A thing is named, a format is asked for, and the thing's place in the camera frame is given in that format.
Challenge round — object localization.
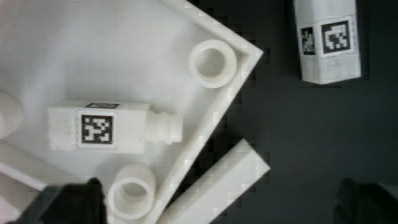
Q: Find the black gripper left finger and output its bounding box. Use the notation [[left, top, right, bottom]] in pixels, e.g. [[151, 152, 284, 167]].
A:
[[25, 178, 106, 224]]

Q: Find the white U-shaped obstacle fence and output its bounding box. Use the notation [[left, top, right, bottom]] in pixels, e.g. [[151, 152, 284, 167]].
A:
[[156, 139, 270, 224]]

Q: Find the white square tabletop panel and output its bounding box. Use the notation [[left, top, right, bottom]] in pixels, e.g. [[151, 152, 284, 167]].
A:
[[0, 0, 261, 224]]

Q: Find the white leg with marker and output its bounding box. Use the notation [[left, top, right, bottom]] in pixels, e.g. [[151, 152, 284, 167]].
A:
[[48, 100, 183, 154]]

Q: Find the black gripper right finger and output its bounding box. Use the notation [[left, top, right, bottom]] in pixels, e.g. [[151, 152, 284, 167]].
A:
[[334, 178, 398, 224]]

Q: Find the white leg near fence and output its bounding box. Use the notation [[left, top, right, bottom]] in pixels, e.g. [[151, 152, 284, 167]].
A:
[[293, 0, 361, 84]]

